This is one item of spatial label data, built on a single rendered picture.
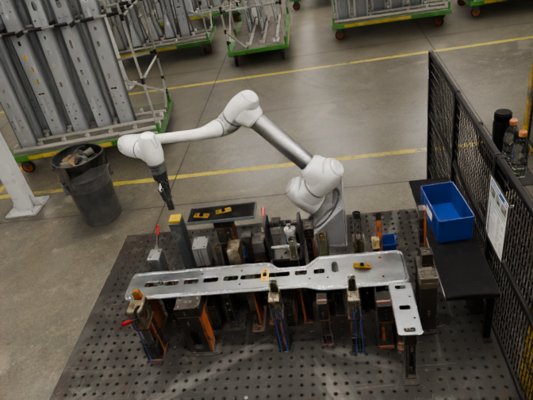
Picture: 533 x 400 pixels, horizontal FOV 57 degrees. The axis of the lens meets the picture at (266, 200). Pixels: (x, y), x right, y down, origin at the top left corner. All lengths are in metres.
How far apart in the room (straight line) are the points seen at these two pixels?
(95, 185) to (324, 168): 2.70
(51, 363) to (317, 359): 2.18
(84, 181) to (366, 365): 3.25
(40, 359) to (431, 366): 2.76
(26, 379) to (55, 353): 0.24
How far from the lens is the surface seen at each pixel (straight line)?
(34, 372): 3.99
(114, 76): 6.25
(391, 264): 2.38
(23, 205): 5.89
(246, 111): 2.68
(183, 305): 2.34
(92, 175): 4.80
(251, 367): 2.45
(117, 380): 2.64
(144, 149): 2.44
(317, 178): 2.74
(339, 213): 2.81
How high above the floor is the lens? 2.62
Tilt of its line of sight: 34 degrees down
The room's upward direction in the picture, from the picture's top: 12 degrees counter-clockwise
